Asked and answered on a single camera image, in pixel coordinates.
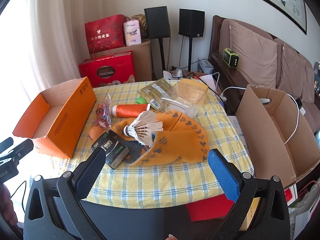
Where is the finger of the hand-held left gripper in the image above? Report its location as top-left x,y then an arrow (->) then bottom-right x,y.
0,140 -> 34,165
0,137 -> 14,153

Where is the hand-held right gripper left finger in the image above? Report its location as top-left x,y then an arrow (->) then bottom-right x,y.
24,147 -> 107,240

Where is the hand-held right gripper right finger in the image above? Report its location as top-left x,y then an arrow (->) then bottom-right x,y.
207,149 -> 292,240

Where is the small black box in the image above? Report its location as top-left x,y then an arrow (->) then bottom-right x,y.
91,130 -> 130,170

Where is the orange cardboard box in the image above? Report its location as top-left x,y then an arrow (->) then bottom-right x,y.
12,76 -> 97,159

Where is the orange knit hat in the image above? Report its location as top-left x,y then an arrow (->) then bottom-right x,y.
108,109 -> 209,167

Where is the bag of dried red fruit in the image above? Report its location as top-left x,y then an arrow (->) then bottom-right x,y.
93,93 -> 112,128

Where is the white feather shuttlecock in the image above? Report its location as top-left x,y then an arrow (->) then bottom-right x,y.
123,111 -> 164,147

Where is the orange tube with white cap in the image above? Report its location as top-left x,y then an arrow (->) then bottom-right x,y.
112,104 -> 152,118

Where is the clear container with yellow lid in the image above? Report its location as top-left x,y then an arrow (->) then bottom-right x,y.
160,78 -> 208,119

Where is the brown foil packet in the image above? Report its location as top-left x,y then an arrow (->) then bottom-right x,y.
138,78 -> 173,112

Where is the red box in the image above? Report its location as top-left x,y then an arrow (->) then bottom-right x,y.
186,197 -> 232,222

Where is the white printed box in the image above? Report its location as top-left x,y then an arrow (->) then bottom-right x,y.
227,116 -> 248,147

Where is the yellow box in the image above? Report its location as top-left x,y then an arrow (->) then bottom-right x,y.
239,197 -> 262,231

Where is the open brown cardboard box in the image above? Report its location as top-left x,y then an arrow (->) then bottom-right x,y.
235,84 -> 320,188

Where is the yellow checked tablecloth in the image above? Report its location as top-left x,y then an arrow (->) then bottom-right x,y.
49,79 -> 255,208

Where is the red chocolate gift bag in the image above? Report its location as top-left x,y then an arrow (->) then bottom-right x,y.
79,51 -> 137,88

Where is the white curtain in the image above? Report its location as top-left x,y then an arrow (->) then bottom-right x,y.
0,0 -> 90,140

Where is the grey electronic device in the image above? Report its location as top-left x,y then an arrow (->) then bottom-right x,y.
197,59 -> 214,74

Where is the green portable device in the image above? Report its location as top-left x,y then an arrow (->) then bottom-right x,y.
223,48 -> 238,68

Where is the large brown sofa cushion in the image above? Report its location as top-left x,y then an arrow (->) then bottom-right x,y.
229,19 -> 278,89

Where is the black speaker stand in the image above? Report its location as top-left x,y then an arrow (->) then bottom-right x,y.
159,37 -> 166,73
187,36 -> 193,72

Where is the large brown cardboard box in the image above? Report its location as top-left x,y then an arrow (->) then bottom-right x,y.
92,39 -> 153,82

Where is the brown wooden sofa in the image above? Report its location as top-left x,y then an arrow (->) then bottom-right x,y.
209,15 -> 320,133

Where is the red gift bag gold print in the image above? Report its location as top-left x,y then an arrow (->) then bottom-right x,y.
84,14 -> 127,54

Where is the white tissue roll pack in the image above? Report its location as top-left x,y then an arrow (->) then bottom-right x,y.
123,20 -> 143,47

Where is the black speaker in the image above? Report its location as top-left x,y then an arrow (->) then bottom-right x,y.
144,6 -> 169,39
178,9 -> 205,37

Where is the gold wrapped package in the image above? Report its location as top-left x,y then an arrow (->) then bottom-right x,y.
131,14 -> 148,39

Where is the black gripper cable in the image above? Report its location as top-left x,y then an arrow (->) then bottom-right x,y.
9,180 -> 28,198

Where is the long white cable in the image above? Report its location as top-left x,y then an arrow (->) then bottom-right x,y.
221,87 -> 300,144

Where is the short white charger cable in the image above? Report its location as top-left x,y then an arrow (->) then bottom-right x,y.
211,72 -> 221,90

